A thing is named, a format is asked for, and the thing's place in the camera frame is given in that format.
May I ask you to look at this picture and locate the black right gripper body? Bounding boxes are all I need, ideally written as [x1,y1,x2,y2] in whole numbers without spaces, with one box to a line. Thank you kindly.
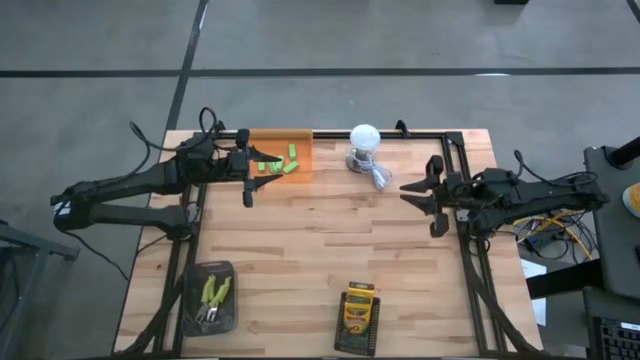
[427,155,484,238]

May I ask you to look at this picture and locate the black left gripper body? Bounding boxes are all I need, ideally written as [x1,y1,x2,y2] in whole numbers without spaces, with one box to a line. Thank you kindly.
[215,128,255,208]

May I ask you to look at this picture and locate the green-handled pliers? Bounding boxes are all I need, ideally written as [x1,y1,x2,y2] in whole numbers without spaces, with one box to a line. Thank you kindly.
[207,275,235,321]
[196,273,218,323]

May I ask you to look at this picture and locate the orange translucent plastic bin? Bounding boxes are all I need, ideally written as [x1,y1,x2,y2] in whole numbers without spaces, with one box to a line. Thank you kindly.
[248,128,315,185]

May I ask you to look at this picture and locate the white bulb lamp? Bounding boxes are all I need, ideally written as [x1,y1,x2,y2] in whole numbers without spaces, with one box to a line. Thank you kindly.
[346,123,382,175]

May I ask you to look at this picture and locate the black desk leg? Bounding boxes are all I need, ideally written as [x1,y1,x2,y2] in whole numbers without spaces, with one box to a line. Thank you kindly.
[525,259,604,301]

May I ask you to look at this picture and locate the white paper sheet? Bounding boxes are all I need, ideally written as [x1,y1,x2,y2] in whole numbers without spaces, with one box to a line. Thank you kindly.
[522,259,549,326]

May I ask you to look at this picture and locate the black tray left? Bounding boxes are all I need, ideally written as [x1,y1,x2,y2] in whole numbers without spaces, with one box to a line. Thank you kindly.
[180,259,239,337]

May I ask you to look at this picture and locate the grey side table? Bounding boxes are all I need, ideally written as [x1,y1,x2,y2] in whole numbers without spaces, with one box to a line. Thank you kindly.
[583,144,640,301]

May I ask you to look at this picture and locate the black perforated basket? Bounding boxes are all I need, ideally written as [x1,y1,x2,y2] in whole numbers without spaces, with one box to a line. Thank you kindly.
[333,291,381,357]

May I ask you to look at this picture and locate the black pole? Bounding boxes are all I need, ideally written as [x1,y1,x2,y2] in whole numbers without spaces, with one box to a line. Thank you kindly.
[606,135,640,169]

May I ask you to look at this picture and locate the dark grey desk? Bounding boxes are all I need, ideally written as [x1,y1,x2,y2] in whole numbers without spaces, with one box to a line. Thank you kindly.
[582,287,640,360]

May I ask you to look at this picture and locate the grey metal stand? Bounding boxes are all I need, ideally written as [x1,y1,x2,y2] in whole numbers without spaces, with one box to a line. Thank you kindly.
[0,219,81,360]

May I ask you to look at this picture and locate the black keyboard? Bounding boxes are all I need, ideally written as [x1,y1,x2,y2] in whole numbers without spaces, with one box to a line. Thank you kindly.
[592,314,640,360]

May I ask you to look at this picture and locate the white power cable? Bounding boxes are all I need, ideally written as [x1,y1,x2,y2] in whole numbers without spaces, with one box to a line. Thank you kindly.
[349,149,394,193]

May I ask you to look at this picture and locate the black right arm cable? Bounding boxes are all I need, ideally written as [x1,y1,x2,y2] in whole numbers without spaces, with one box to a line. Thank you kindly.
[513,148,599,184]

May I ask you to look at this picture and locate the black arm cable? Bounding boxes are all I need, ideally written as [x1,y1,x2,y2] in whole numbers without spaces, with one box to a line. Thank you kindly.
[513,148,599,184]
[128,105,221,153]

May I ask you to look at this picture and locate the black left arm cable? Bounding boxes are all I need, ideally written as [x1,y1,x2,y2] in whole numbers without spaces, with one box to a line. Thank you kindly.
[128,105,221,153]

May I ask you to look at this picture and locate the yellow cable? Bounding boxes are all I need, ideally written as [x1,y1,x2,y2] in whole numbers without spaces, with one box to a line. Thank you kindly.
[512,202,599,262]

